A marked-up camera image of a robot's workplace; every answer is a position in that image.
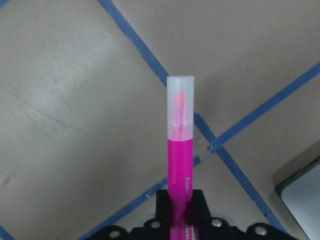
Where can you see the pink highlighter pen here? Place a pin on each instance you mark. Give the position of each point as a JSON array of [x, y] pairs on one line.
[[180, 139]]

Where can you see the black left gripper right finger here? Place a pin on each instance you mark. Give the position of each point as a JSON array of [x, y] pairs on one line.
[[197, 209]]

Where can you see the silver closed laptop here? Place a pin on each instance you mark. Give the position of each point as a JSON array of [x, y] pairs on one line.
[[297, 193]]

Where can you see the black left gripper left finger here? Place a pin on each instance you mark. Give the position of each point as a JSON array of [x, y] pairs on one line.
[[163, 206]]

